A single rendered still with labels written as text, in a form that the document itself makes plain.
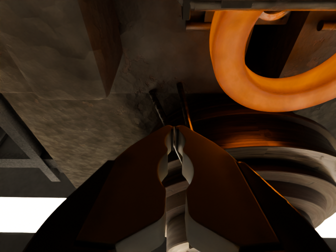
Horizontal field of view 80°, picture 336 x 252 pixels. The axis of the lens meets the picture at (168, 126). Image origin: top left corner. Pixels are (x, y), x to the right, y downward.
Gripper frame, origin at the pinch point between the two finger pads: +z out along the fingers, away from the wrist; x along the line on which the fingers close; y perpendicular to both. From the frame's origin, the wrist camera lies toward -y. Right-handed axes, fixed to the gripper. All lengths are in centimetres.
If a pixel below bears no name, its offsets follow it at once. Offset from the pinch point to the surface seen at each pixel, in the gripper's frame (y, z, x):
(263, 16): -5.9, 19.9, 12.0
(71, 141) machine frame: 22.9, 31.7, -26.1
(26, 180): 546, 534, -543
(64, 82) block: -0.7, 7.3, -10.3
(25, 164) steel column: 346, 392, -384
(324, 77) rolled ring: 0.1, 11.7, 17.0
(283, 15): -5.9, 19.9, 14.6
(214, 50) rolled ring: -3.1, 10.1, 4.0
